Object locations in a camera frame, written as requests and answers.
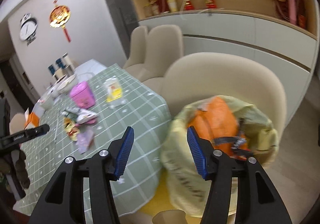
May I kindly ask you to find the gold yellow snack wrapper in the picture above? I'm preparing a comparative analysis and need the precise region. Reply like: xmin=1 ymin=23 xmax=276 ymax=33
xmin=63 ymin=117 xmax=80 ymax=142

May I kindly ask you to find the red figurine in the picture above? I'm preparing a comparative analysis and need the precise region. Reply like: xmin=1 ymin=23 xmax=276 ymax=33
xmin=205 ymin=0 xmax=217 ymax=9
xmin=183 ymin=0 xmax=195 ymax=11

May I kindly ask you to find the beige chair near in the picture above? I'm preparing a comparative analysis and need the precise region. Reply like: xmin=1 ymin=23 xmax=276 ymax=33
xmin=160 ymin=53 xmax=287 ymax=135

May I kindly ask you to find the wooden shelf cabinet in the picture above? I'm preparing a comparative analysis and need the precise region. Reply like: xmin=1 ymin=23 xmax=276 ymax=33
xmin=132 ymin=0 xmax=319 ymax=119

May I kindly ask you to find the panda wall clock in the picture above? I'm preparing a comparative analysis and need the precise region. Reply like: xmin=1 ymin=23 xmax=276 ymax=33
xmin=20 ymin=13 xmax=37 ymax=46

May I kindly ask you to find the beige chair far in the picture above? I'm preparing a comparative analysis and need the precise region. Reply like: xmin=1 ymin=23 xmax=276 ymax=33
xmin=123 ymin=26 xmax=148 ymax=69

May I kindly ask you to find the purple translucent wrapper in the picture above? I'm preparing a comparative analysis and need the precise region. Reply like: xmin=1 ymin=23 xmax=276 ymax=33
xmin=76 ymin=126 xmax=94 ymax=154

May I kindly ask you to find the dark red bag on shelf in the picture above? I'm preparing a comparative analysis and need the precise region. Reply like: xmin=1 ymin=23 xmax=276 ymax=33
xmin=149 ymin=0 xmax=170 ymax=15

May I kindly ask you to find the left red figurine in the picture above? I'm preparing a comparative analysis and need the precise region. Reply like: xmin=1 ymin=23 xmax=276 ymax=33
xmin=183 ymin=0 xmax=195 ymax=11

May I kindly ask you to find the white yellow toy container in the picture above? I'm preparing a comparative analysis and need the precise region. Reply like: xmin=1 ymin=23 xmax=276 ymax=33
xmin=104 ymin=76 xmax=126 ymax=109

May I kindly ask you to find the large white bowl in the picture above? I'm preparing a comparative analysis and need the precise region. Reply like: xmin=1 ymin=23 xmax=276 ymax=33
xmin=57 ymin=74 xmax=78 ymax=94

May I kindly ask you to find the white paper cup on shelf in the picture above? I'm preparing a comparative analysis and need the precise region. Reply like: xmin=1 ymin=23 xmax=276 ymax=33
xmin=167 ymin=0 xmax=178 ymax=13

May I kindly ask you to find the beige chair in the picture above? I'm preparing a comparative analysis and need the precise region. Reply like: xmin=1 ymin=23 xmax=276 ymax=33
xmin=160 ymin=53 xmax=287 ymax=135
xmin=125 ymin=24 xmax=184 ymax=82
xmin=123 ymin=26 xmax=148 ymax=69

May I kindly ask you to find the beige chair middle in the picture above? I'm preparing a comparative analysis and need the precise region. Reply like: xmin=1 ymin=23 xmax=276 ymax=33
xmin=125 ymin=24 xmax=184 ymax=82

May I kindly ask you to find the orange white box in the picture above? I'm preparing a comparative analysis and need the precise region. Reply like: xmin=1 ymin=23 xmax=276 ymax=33
xmin=24 ymin=108 xmax=40 ymax=130

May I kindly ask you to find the red gift bag decoration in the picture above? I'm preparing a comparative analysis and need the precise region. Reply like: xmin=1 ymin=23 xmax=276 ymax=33
xmin=273 ymin=0 xmax=307 ymax=29

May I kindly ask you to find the pink plastic box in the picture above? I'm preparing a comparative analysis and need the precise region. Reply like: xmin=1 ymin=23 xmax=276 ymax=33
xmin=69 ymin=81 xmax=95 ymax=109

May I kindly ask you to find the yellow seat cushion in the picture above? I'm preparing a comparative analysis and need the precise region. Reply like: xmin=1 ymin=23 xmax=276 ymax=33
xmin=139 ymin=171 xmax=238 ymax=224

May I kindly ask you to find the right red figurine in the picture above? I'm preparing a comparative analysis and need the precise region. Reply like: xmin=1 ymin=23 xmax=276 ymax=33
xmin=205 ymin=0 xmax=217 ymax=9

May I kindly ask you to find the orange plastic bag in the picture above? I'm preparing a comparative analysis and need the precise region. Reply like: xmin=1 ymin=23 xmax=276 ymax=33
xmin=188 ymin=97 xmax=251 ymax=161

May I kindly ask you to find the green snack bag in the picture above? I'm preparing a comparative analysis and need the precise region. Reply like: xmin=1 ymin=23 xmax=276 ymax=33
xmin=62 ymin=107 xmax=98 ymax=125

